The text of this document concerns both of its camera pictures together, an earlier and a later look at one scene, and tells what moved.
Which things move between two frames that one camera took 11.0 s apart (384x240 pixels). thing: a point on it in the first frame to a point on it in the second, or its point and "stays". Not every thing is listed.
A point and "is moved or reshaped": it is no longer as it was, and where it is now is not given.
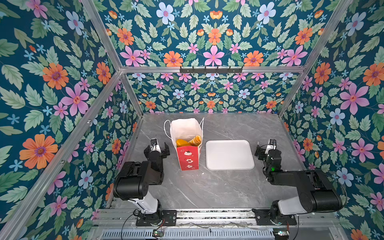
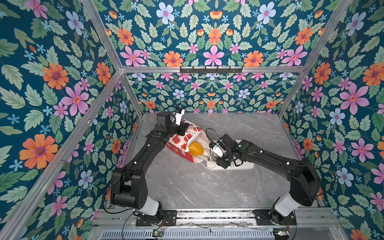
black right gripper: x=262 y=152 to x=221 y=163
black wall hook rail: x=211 y=71 stays
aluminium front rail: x=127 y=218 stays
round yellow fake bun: x=181 y=142 to x=195 y=148
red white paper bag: x=186 y=129 is moved or reshaped
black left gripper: x=163 y=153 to x=182 y=127
